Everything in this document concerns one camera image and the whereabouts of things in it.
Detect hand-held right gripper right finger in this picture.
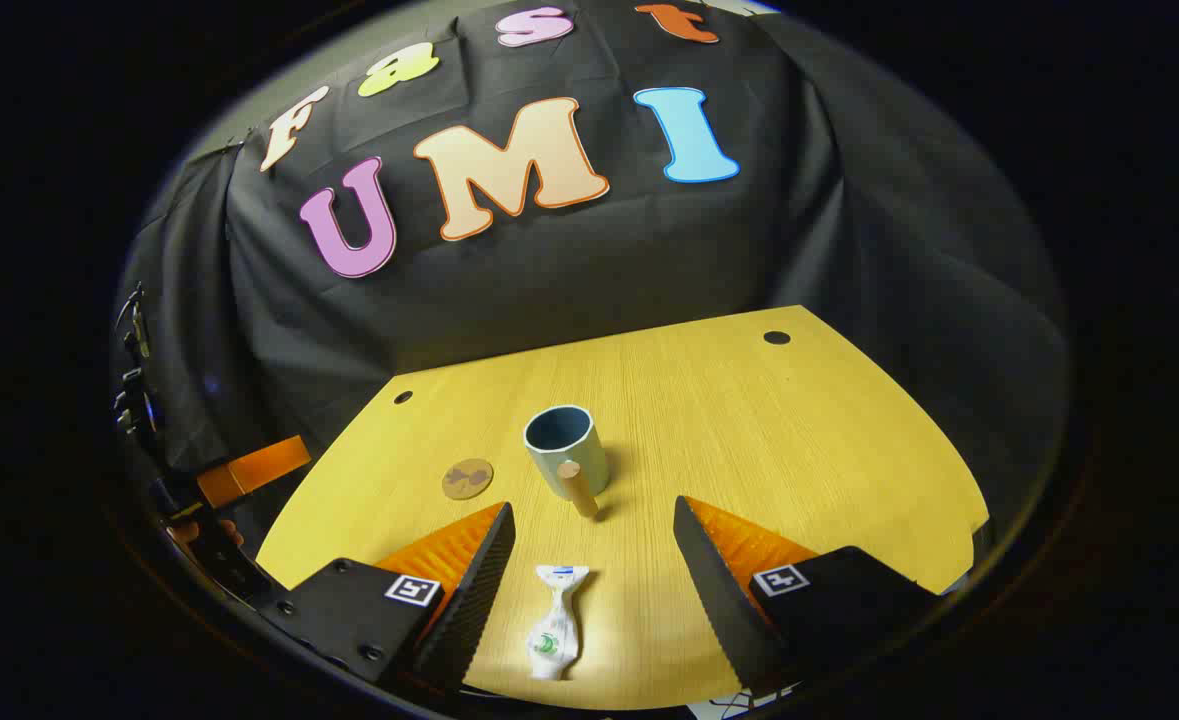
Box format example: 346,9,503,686
672,495,947,694

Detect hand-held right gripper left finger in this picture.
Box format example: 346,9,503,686
249,500,517,696

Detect white toothpaste tube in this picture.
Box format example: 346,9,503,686
525,564,591,682

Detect round cork coaster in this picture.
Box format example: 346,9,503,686
441,458,496,502

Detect grey-green cup with wooden handle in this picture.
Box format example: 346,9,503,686
523,404,612,521

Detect wooden desktop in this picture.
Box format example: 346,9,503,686
254,305,992,713

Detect black backdrop cloth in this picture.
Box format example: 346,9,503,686
114,0,1070,521

